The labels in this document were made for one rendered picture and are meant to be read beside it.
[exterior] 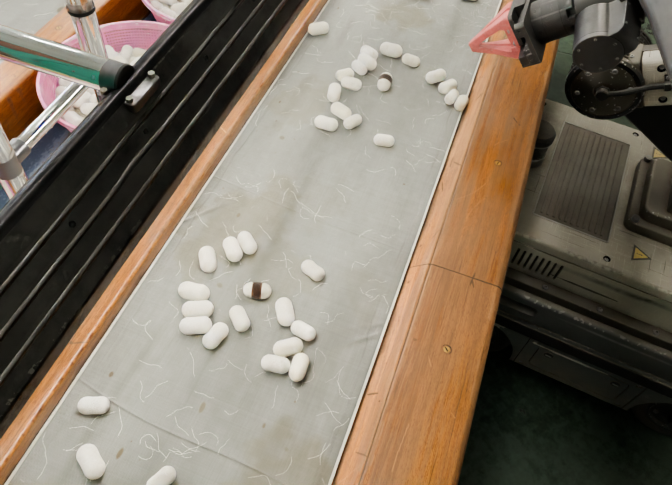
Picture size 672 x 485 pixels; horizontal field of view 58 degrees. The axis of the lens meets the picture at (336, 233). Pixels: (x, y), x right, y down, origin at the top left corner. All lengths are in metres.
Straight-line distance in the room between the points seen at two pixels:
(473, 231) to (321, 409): 0.31
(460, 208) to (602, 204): 0.56
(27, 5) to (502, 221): 0.88
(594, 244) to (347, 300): 0.64
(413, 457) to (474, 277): 0.24
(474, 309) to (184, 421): 0.35
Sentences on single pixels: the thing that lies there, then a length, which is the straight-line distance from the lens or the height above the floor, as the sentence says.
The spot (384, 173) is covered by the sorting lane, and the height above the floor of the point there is 0.74.
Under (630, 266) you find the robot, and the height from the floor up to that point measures 0.47.
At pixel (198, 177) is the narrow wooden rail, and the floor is 0.76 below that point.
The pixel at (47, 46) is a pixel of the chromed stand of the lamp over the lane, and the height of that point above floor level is 1.12.
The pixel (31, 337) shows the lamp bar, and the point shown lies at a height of 1.07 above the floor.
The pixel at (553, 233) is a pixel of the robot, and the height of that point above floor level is 0.47.
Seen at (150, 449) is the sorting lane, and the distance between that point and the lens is 0.69.
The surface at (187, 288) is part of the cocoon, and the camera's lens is 0.74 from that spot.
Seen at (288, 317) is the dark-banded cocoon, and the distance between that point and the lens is 0.72.
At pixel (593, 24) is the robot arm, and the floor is 0.99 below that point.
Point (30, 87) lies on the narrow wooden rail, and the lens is 1.05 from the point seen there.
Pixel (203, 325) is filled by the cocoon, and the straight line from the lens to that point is 0.72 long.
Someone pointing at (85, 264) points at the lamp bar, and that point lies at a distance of 0.40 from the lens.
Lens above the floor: 1.39
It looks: 53 degrees down
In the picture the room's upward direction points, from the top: 7 degrees clockwise
